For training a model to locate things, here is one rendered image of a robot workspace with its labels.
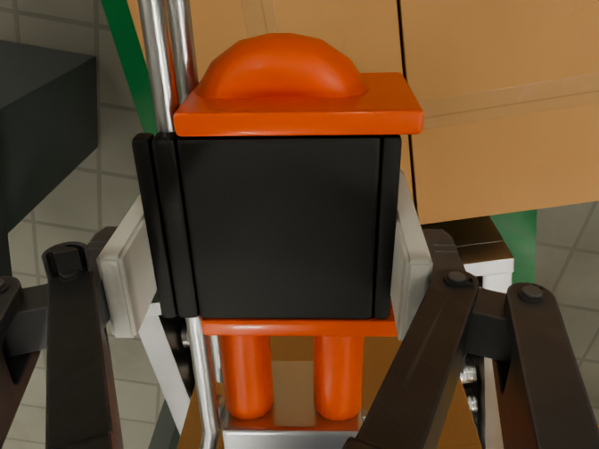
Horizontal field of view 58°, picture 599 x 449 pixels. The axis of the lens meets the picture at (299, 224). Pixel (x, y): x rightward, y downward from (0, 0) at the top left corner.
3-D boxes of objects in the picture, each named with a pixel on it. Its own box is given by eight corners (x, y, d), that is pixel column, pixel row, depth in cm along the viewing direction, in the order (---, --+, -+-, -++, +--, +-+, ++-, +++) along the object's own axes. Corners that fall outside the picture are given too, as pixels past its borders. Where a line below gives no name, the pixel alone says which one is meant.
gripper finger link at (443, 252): (440, 321, 14) (559, 323, 14) (413, 227, 18) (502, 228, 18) (434, 365, 15) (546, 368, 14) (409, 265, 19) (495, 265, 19)
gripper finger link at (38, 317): (88, 359, 15) (-18, 358, 15) (141, 262, 19) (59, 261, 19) (77, 316, 14) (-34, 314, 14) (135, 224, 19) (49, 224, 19)
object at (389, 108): (389, 264, 24) (405, 338, 19) (223, 264, 24) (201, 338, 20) (403, 70, 20) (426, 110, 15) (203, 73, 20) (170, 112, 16)
